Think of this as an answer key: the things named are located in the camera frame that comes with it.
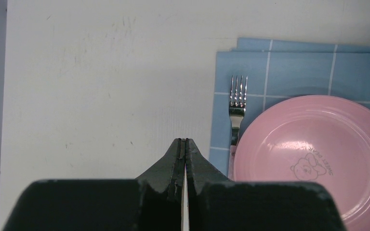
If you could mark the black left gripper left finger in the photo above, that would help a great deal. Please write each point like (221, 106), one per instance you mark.
(162, 195)

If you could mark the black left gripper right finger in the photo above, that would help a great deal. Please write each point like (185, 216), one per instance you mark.
(209, 193)

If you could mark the pink handled fork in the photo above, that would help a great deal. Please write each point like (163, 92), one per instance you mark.
(236, 109)

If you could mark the blue checked cloth napkin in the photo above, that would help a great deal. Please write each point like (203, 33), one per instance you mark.
(278, 70)

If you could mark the pink plate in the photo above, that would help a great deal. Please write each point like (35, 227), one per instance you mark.
(315, 138)

